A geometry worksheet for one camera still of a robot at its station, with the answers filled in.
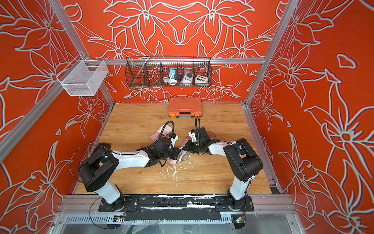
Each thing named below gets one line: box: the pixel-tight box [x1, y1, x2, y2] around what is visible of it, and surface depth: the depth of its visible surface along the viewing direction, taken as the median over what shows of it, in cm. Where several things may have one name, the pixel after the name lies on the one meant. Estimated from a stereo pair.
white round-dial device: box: [181, 69, 194, 84], surface depth 93 cm
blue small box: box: [168, 69, 176, 79], surface depth 85 cm
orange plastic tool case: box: [168, 97, 203, 118], surface depth 113 cm
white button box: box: [194, 74, 209, 84], surface depth 96 cm
